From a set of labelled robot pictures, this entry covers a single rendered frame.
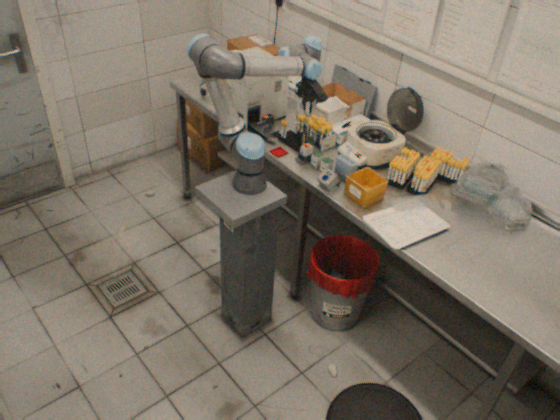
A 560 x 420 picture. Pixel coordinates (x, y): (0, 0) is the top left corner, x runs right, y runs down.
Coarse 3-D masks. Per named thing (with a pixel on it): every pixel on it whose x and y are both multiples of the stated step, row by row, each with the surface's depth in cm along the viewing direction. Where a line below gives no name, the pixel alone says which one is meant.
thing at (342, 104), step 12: (336, 84) 296; (336, 96) 298; (348, 96) 292; (360, 96) 285; (300, 108) 284; (324, 108) 289; (336, 108) 289; (348, 108) 276; (360, 108) 284; (336, 120) 275
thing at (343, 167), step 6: (342, 156) 246; (336, 162) 248; (342, 162) 245; (348, 162) 243; (354, 162) 243; (336, 168) 249; (342, 168) 246; (348, 168) 243; (354, 168) 243; (342, 174) 248; (348, 174) 245; (342, 180) 247
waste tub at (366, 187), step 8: (368, 168) 240; (352, 176) 237; (360, 176) 241; (368, 176) 242; (376, 176) 238; (352, 184) 233; (360, 184) 244; (368, 184) 244; (376, 184) 240; (384, 184) 233; (344, 192) 240; (352, 192) 235; (360, 192) 231; (368, 192) 228; (376, 192) 232; (384, 192) 236; (352, 200) 237; (360, 200) 233; (368, 200) 232; (376, 200) 236
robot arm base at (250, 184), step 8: (240, 176) 227; (248, 176) 225; (256, 176) 226; (264, 176) 231; (240, 184) 228; (248, 184) 227; (256, 184) 227; (264, 184) 231; (240, 192) 229; (248, 192) 228; (256, 192) 229
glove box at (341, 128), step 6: (360, 114) 284; (348, 120) 279; (354, 120) 280; (360, 120) 275; (366, 120) 280; (336, 126) 273; (342, 126) 275; (348, 126) 277; (336, 132) 269; (342, 132) 269; (336, 138) 270; (342, 138) 268; (336, 144) 272; (342, 144) 271
